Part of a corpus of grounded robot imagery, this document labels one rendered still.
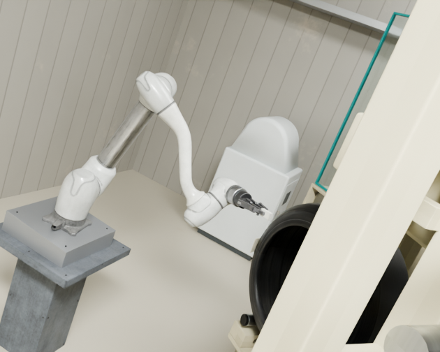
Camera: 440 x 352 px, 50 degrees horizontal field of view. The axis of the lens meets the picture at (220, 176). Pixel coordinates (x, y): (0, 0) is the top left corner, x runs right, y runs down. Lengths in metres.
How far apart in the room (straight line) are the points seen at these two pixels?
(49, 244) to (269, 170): 2.42
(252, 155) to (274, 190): 0.37
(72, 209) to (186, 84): 3.17
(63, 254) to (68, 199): 0.25
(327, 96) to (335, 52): 0.41
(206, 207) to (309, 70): 2.90
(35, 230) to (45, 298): 0.36
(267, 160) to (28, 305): 2.46
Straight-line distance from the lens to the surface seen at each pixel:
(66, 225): 2.32
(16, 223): 2.35
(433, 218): 1.00
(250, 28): 4.99
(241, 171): 4.27
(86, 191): 2.25
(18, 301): 2.58
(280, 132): 4.16
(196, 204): 2.10
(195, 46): 5.20
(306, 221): 1.59
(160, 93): 2.08
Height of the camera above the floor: 1.85
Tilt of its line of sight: 16 degrees down
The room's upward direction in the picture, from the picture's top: 22 degrees clockwise
